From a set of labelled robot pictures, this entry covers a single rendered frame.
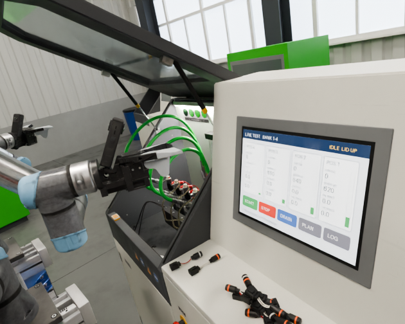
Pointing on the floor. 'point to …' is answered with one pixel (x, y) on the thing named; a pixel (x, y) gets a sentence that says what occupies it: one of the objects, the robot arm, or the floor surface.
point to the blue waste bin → (131, 121)
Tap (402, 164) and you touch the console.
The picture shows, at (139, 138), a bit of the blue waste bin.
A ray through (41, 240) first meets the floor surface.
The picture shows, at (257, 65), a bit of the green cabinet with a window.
